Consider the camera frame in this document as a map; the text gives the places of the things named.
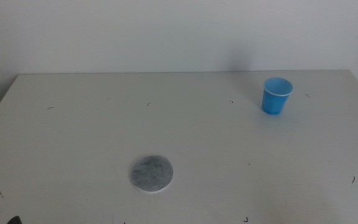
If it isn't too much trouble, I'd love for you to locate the grey round felt cup mat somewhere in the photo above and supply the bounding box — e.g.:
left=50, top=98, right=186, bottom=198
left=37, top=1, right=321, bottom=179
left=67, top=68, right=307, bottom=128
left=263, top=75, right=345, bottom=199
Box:
left=130, top=154, right=174, bottom=194

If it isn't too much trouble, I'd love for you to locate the blue plastic cup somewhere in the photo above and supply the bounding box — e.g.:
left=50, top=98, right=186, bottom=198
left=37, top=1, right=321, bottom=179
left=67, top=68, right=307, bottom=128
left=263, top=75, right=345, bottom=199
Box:
left=262, top=77, right=294, bottom=116

